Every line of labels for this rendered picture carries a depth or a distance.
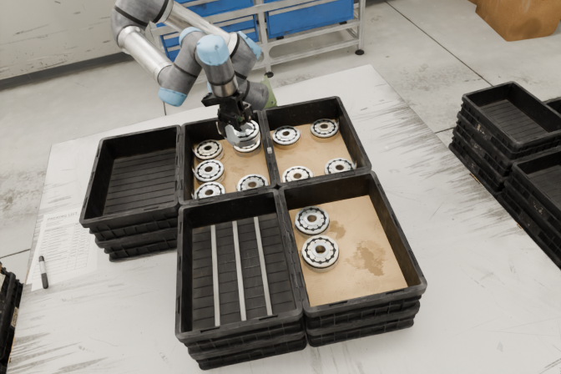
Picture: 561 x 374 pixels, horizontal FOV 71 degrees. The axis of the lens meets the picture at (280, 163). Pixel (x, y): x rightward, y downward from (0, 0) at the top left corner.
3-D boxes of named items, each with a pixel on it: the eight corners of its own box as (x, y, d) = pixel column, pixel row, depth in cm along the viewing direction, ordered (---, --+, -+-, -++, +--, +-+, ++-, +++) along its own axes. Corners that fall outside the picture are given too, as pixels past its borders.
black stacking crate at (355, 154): (371, 194, 128) (372, 169, 120) (281, 210, 127) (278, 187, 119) (338, 119, 156) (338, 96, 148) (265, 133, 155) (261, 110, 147)
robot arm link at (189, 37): (166, 55, 111) (183, 72, 104) (184, 19, 108) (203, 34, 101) (189, 65, 117) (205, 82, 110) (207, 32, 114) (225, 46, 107)
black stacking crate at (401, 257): (281, 211, 127) (278, 189, 119) (371, 194, 128) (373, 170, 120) (307, 334, 99) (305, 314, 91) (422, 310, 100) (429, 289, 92)
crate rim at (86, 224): (102, 143, 146) (99, 138, 144) (182, 128, 147) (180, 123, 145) (80, 229, 117) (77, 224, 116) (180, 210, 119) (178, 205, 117)
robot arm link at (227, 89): (202, 81, 107) (221, 64, 110) (206, 94, 110) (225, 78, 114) (222, 88, 103) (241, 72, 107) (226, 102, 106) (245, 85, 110)
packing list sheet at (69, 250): (39, 217, 151) (38, 216, 150) (100, 199, 154) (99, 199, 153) (24, 293, 128) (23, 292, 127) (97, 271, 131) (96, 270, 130)
